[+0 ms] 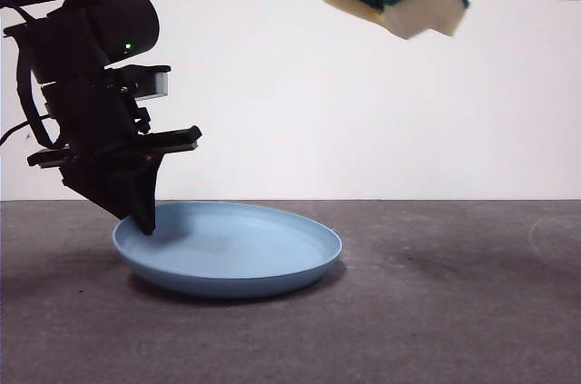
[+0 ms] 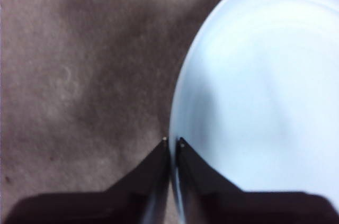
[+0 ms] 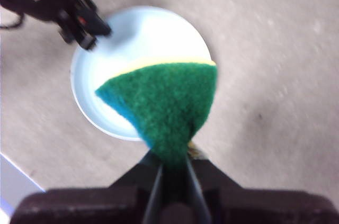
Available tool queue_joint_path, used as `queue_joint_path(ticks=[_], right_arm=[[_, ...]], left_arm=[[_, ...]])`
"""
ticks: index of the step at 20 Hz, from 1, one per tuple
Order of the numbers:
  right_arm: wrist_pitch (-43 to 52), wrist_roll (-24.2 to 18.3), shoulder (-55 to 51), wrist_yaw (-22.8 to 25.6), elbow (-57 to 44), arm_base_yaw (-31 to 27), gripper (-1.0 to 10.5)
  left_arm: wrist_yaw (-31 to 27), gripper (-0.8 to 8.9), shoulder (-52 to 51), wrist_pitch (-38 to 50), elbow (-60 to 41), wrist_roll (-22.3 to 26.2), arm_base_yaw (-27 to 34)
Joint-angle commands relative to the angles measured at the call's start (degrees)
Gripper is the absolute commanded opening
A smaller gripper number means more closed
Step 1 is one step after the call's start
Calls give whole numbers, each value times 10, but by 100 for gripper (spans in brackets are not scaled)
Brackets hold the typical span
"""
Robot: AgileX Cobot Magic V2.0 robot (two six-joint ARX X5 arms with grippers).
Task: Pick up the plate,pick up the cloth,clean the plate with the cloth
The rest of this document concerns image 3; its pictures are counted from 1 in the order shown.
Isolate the thin black cable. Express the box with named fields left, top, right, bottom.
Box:
left=0, top=13, right=25, bottom=29

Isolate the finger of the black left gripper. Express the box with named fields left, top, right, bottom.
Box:
left=75, top=32, right=98, bottom=50
left=87, top=15, right=112, bottom=36

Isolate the yellow sponge with green scourer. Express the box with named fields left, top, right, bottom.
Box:
left=94, top=58, right=218, bottom=173

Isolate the light blue round plate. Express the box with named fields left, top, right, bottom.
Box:
left=70, top=5, right=212, bottom=141

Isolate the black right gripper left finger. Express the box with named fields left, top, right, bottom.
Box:
left=10, top=153, right=163, bottom=224

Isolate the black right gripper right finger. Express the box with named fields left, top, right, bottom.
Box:
left=186, top=156, right=339, bottom=224

